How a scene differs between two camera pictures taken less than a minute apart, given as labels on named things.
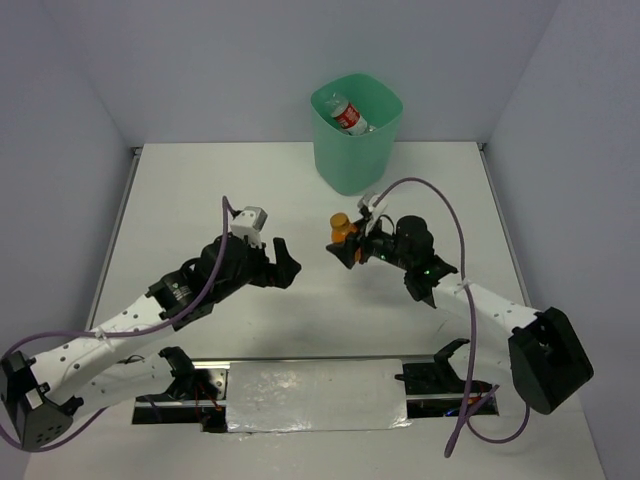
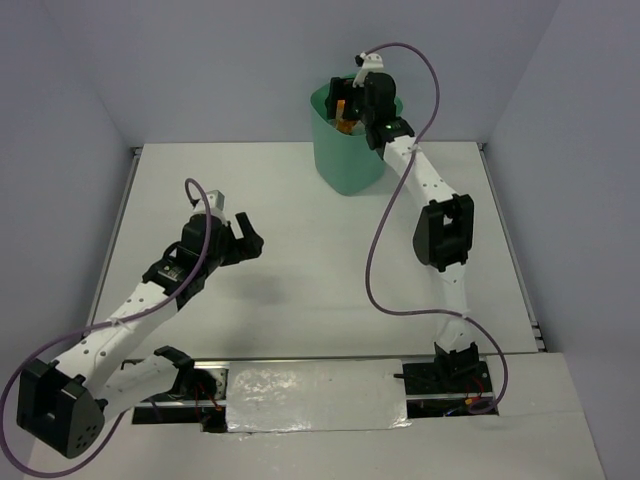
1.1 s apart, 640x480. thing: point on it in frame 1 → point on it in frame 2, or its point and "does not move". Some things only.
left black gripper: x=283 y=259 → x=247 y=248
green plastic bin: x=352 y=165 does not move
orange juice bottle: x=341 y=226 → x=343 y=125
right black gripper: x=363 y=240 → x=339 y=90
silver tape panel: x=315 y=395 does not move
